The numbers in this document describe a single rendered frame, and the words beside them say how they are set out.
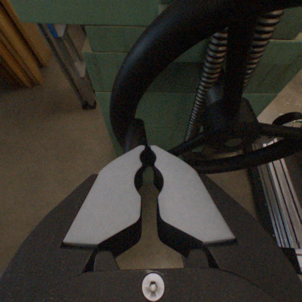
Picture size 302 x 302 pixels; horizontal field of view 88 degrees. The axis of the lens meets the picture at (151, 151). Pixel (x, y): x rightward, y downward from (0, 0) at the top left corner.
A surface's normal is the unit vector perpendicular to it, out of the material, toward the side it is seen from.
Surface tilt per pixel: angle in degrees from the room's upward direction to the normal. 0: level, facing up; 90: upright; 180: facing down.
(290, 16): 90
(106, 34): 90
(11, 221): 0
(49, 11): 90
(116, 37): 90
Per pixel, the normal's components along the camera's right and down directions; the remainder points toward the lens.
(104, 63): 0.03, 0.87
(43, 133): 0.04, -0.49
